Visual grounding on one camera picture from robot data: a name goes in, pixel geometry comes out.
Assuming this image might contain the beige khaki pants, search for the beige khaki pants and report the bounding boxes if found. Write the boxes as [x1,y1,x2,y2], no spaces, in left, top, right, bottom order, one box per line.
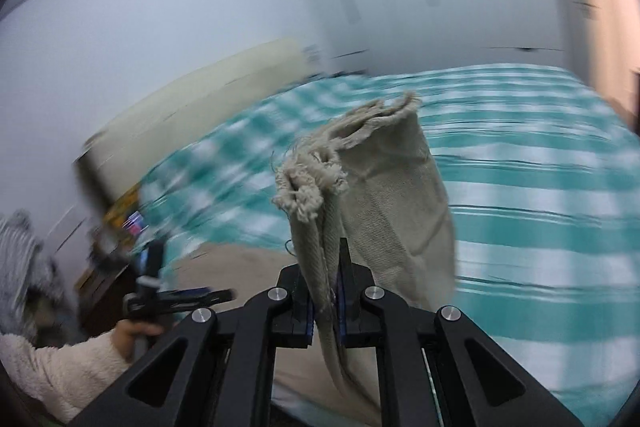
[150,92,456,426]

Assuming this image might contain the cream fleece left forearm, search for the cream fleece left forearm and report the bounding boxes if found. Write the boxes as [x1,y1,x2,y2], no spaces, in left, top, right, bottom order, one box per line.
[1,332,130,424]

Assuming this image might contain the person's left hand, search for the person's left hand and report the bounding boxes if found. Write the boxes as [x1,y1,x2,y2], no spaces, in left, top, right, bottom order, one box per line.
[111,320,164,362]

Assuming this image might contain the dark wooden nightstand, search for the dark wooden nightstand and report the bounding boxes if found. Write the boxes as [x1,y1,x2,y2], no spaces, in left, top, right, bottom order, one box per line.
[75,183,146,337]

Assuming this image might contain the dark clothes pile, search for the dark clothes pile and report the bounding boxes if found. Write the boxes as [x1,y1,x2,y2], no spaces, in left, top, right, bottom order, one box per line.
[1,210,64,341]

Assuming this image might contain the beige bed headboard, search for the beige bed headboard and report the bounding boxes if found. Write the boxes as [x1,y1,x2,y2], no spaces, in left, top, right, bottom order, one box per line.
[75,38,311,212]

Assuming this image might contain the teal plaid bed cover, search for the teal plaid bed cover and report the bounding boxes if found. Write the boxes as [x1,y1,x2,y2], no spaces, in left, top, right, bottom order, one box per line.
[139,64,639,426]

